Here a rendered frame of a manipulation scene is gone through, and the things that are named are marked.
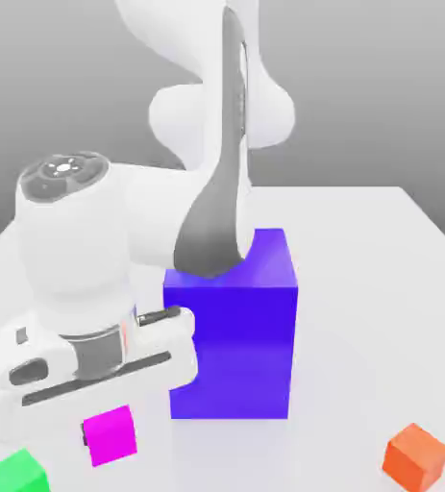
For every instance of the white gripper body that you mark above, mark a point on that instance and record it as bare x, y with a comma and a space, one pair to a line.
53, 417

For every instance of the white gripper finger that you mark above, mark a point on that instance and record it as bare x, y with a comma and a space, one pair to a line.
84, 434

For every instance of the small magenta cube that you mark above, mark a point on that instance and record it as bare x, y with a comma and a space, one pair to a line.
110, 436

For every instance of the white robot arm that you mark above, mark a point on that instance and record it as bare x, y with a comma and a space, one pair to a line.
76, 250

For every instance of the small green cube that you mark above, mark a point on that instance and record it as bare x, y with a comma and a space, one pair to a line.
16, 474

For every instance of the small orange cube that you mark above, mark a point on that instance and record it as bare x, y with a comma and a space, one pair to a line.
414, 457

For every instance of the large blue box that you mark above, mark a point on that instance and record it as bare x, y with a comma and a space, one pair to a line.
241, 346

